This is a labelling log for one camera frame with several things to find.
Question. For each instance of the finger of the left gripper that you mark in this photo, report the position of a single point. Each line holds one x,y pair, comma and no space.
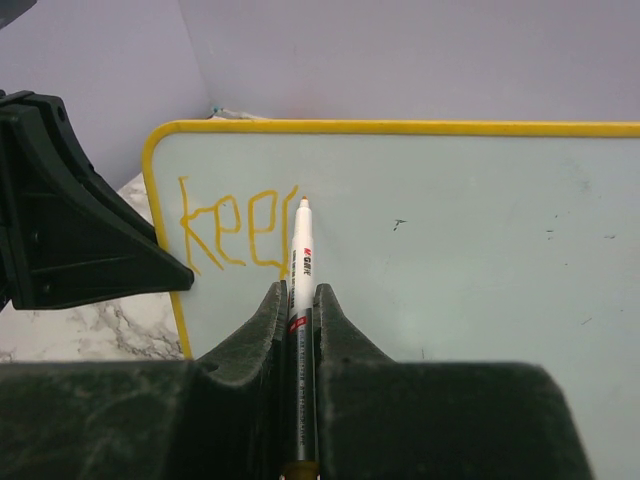
67,238

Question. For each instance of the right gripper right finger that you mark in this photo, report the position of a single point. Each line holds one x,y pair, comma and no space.
383,419

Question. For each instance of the yellow framed whiteboard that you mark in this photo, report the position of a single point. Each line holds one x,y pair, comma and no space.
442,241

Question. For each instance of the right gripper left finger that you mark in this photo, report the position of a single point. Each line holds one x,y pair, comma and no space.
216,417

